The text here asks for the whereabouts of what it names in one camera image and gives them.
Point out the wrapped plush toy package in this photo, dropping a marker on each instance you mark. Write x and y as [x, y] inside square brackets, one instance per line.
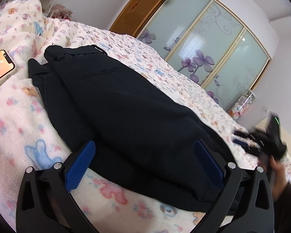
[242, 104]

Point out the glass sliding door wardrobe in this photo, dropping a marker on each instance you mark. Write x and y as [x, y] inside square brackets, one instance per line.
[209, 44]

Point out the smartphone with orange screen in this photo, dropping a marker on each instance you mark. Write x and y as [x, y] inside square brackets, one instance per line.
[7, 66]

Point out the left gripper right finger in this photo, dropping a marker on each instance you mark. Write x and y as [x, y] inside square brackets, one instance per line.
[244, 203]

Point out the brown wooden door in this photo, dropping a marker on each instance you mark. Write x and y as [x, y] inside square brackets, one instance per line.
[131, 16]

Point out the fleece teddy bear blanket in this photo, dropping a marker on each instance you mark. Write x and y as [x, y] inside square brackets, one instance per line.
[28, 138]

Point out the black pants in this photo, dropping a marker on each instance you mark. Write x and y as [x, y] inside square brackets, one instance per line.
[144, 140]

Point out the right hand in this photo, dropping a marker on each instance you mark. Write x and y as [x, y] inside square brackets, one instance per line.
[280, 182]

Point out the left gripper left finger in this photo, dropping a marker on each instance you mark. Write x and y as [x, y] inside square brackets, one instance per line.
[45, 203]

